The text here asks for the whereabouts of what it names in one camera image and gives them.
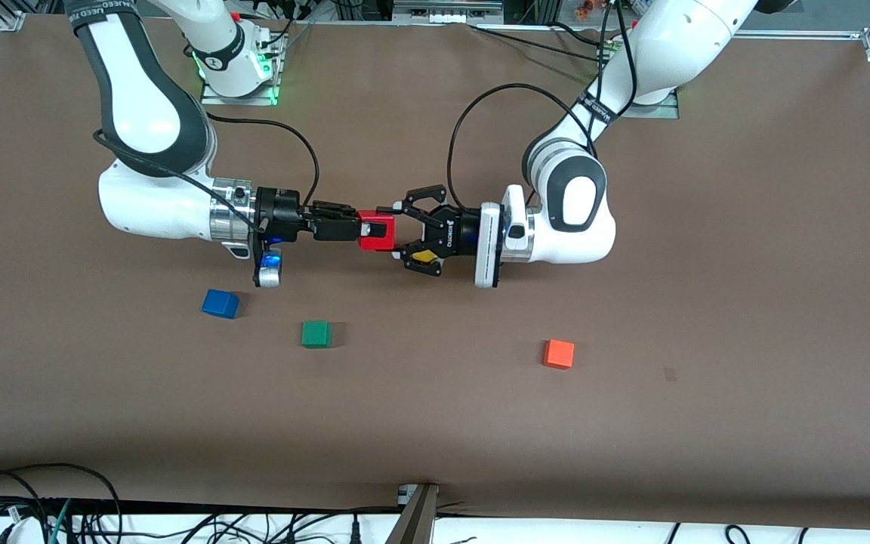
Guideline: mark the green wooden cube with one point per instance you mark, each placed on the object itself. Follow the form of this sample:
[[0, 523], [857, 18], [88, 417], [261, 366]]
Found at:
[[316, 335]]

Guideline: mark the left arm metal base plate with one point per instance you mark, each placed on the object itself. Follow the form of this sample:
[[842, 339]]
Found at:
[[665, 113]]

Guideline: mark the aluminium frame profile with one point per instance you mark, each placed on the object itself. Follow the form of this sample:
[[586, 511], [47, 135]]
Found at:
[[446, 11]]

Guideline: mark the orange wooden cube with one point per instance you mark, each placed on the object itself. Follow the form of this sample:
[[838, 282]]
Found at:
[[559, 354]]

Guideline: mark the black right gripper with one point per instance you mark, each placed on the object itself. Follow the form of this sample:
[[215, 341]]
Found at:
[[282, 211]]

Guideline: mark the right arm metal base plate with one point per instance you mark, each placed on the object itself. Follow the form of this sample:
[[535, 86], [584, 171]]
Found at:
[[273, 83]]

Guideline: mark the blue wooden cube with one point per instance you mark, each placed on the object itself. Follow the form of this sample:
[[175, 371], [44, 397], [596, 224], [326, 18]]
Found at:
[[220, 304]]

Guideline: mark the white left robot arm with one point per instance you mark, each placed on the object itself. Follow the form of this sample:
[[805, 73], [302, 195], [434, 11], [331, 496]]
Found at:
[[677, 38]]

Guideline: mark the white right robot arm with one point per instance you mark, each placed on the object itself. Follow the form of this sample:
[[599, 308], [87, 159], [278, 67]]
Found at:
[[148, 113]]

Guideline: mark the yellow wooden cube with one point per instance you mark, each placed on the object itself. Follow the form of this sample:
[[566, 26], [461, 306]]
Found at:
[[425, 258]]

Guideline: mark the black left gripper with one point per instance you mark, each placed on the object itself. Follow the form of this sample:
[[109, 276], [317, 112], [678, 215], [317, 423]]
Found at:
[[456, 230]]

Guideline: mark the red wooden cube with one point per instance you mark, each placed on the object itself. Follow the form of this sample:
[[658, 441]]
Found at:
[[365, 231]]

